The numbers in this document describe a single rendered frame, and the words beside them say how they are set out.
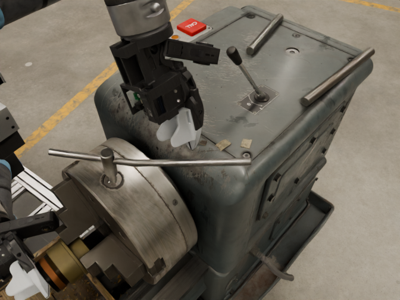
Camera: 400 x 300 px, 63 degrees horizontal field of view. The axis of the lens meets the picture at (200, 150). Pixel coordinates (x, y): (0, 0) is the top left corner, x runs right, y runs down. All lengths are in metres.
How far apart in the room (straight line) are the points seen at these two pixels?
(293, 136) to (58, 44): 3.07
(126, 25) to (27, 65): 2.96
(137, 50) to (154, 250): 0.36
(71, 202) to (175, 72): 0.36
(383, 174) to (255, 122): 1.84
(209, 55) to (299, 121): 0.27
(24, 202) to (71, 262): 1.33
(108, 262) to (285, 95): 0.51
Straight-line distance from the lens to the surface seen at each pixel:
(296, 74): 0.82
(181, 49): 0.48
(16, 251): 0.72
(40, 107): 2.86
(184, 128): 0.51
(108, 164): 0.56
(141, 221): 0.61
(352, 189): 2.28
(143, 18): 0.43
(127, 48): 0.43
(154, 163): 0.54
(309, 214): 1.43
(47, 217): 0.76
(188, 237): 0.68
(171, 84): 0.46
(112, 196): 0.61
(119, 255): 0.68
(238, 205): 0.60
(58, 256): 0.71
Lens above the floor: 1.73
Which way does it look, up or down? 50 degrees down
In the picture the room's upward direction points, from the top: straight up
